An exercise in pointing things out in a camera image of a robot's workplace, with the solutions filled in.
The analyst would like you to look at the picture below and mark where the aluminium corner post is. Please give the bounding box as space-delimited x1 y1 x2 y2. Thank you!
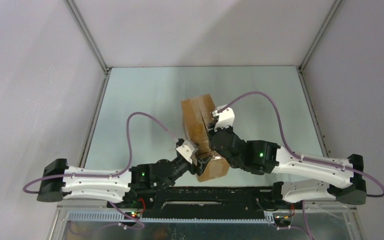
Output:
64 0 110 75
298 0 343 72

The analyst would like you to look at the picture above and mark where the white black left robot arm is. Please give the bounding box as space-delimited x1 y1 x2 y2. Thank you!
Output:
36 155 196 208

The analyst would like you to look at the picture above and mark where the brown cardboard express box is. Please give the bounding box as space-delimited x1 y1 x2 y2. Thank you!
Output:
180 94 230 183

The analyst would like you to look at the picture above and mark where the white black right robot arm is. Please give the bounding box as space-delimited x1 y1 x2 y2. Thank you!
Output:
208 127 368 209

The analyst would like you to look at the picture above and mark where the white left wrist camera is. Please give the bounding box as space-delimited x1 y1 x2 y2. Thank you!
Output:
176 140 198 165

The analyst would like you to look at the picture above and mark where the aluminium left corner post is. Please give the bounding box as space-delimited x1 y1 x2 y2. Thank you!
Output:
64 0 110 75

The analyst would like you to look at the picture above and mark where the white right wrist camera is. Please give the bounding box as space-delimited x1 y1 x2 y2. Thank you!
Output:
211 105 235 132

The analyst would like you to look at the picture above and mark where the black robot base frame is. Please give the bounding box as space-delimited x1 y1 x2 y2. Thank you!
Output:
79 178 339 230

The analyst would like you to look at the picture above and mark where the aluminium right corner post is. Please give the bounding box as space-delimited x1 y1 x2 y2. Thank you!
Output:
298 0 343 72

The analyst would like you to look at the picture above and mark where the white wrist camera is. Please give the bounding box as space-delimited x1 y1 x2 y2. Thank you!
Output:
176 140 198 165
211 105 235 132

